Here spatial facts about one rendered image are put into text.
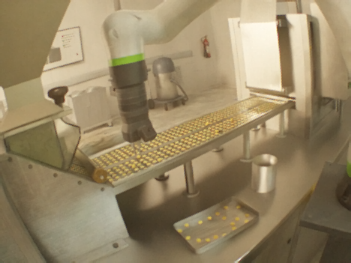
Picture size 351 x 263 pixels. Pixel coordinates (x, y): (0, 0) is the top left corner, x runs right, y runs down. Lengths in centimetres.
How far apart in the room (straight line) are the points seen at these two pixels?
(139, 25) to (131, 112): 21
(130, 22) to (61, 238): 52
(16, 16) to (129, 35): 27
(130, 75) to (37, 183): 32
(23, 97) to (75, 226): 31
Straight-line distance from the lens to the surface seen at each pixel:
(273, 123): 122
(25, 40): 52
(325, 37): 109
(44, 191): 55
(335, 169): 69
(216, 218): 69
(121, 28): 58
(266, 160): 81
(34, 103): 55
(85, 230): 62
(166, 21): 65
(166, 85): 456
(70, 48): 442
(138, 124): 64
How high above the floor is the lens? 125
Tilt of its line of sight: 20 degrees down
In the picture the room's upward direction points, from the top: 8 degrees counter-clockwise
